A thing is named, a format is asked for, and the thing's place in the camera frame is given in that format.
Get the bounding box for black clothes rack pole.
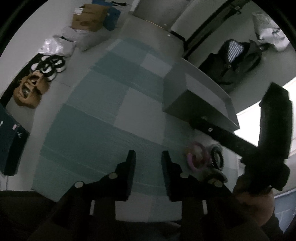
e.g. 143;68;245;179
182;0;250;60

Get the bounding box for brown cardboard box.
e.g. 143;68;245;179
71;4;110;32

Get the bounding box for black beaded bracelet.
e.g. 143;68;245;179
209;144;225;171

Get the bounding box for person's right hand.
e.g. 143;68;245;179
233;175;275;226

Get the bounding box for grey door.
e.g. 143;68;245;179
133;0;191;30

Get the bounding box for grey cardboard organizer box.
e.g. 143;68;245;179
163;58;240;132

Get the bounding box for pink ring bracelet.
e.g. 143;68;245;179
185;141;209;172

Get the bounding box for brown sandals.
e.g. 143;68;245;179
13;71;49;109

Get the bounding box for white plastic bag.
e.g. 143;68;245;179
53;26;110;52
38;38;76;58

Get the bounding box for blue storage box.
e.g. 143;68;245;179
92;0;121;31

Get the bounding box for teal checkered tablecloth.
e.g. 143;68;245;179
31;38;239;223

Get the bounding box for black camera box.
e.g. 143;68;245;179
258;82;293;159

